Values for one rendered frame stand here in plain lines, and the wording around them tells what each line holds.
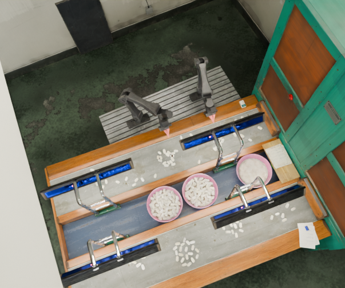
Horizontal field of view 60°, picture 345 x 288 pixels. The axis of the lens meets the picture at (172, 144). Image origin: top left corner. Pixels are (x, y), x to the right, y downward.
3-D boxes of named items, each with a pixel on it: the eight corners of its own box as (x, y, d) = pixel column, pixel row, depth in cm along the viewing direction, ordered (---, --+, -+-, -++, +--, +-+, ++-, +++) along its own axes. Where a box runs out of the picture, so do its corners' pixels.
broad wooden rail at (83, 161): (55, 172, 254) (45, 166, 237) (250, 104, 269) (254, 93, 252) (58, 186, 250) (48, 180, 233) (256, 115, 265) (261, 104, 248)
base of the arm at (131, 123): (149, 115, 251) (146, 109, 254) (127, 125, 249) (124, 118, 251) (150, 120, 258) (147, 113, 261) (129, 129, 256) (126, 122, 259)
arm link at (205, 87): (213, 94, 228) (207, 54, 225) (201, 96, 228) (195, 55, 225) (210, 95, 240) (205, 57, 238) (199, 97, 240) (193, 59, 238)
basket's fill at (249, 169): (232, 166, 238) (233, 163, 233) (258, 156, 240) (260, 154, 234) (245, 191, 229) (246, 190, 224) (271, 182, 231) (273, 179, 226)
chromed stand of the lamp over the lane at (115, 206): (90, 194, 236) (69, 179, 195) (114, 185, 238) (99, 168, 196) (96, 216, 229) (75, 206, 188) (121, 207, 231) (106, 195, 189)
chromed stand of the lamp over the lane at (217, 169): (205, 152, 244) (207, 130, 203) (227, 144, 246) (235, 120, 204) (214, 174, 237) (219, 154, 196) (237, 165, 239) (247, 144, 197)
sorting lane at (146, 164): (50, 182, 237) (49, 180, 235) (260, 107, 252) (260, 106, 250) (58, 218, 226) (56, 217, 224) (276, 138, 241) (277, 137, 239)
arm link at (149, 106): (161, 104, 220) (124, 84, 218) (156, 114, 217) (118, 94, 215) (158, 110, 232) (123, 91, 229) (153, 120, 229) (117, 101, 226)
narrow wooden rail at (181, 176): (61, 219, 232) (55, 216, 222) (274, 141, 247) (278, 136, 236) (63, 226, 230) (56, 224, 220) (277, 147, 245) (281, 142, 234)
